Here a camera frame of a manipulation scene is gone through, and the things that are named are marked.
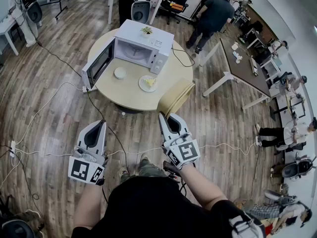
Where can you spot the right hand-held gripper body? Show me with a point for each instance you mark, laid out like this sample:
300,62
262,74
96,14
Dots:
184,152

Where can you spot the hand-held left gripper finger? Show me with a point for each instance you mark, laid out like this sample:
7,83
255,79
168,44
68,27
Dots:
83,135
102,140

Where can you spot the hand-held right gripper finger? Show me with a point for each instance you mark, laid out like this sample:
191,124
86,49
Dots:
164,130
183,126

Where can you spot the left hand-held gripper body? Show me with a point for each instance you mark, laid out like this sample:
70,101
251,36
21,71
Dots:
81,168

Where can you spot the beige plastic container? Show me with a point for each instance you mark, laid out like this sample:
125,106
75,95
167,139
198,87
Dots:
173,95

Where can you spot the white microwave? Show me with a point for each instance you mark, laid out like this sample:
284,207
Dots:
128,31

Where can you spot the person's left forearm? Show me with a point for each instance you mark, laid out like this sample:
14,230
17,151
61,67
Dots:
86,207

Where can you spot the person's right forearm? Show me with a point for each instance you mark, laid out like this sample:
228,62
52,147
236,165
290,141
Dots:
203,187

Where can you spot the black waist-mounted device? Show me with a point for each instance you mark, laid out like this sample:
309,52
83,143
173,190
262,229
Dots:
171,168

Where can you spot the person's right shoe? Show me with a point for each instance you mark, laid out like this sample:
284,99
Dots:
145,157

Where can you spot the person's shoe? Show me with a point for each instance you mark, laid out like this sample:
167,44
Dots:
122,170
145,157

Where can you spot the person's left shoe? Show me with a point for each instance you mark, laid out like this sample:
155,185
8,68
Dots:
122,170

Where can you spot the person's camouflage trousers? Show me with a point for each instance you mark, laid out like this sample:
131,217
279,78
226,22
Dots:
151,170

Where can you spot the white power strip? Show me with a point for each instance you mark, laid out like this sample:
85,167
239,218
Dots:
85,89
13,147

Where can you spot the white plate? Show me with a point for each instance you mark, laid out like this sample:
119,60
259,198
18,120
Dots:
143,87

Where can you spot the yellow cake slice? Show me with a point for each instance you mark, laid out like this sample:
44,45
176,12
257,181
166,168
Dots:
150,81

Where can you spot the round wooden table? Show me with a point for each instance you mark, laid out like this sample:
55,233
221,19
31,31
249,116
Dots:
128,93

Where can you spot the person's black shirt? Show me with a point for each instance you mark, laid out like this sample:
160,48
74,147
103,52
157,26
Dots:
153,207

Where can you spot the white bowl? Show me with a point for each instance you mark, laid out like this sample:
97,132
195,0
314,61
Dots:
120,73

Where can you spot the dark desk with white legs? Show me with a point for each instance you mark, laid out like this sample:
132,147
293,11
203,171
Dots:
244,76

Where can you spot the small potted plant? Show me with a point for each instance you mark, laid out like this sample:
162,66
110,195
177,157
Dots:
146,31

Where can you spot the grey rounded backpack unit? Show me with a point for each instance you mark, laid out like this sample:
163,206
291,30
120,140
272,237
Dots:
289,170
140,12
33,11

